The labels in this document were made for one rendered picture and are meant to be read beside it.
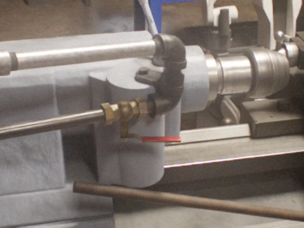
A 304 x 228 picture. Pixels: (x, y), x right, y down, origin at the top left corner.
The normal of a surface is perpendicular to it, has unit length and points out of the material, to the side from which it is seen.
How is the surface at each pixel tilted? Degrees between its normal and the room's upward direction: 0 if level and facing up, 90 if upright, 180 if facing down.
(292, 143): 0
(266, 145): 0
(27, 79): 60
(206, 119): 0
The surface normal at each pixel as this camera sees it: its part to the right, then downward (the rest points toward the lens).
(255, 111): 0.00, -0.86
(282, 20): 0.26, 0.34
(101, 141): -0.55, 0.25
